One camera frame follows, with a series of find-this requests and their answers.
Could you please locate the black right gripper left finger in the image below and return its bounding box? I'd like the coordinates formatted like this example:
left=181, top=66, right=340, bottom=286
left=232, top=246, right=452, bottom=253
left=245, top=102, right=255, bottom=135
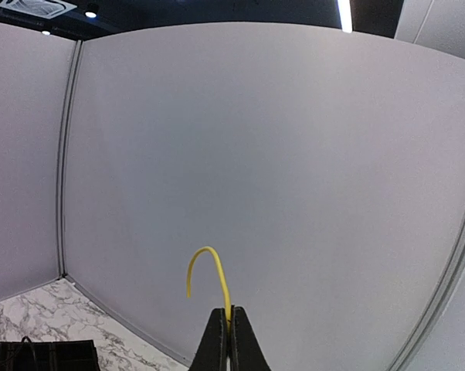
left=188, top=308, right=228, bottom=371

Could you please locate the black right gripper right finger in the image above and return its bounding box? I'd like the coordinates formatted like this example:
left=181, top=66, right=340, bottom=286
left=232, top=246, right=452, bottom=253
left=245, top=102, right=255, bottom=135
left=229, top=306, right=271, bottom=371

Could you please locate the yellow cable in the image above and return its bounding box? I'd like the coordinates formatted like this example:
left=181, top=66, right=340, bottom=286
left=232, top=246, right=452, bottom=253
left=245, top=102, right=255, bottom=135
left=185, top=246, right=233, bottom=325

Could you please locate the black three-compartment plastic bin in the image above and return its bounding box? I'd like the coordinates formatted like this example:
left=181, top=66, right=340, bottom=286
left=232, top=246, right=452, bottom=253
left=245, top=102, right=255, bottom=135
left=0, top=337, right=100, bottom=371

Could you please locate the right aluminium corner post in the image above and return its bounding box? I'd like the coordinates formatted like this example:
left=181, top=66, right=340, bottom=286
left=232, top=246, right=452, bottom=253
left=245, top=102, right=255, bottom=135
left=387, top=214, right=465, bottom=371

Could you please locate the aluminium corner post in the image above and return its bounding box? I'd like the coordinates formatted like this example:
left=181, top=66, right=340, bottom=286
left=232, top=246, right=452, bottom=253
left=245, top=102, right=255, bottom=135
left=387, top=214, right=465, bottom=371
left=56, top=40, right=83, bottom=278

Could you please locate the left aluminium corner post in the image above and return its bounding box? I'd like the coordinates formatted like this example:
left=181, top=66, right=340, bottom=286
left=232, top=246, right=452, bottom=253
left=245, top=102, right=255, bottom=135
left=56, top=40, right=83, bottom=278

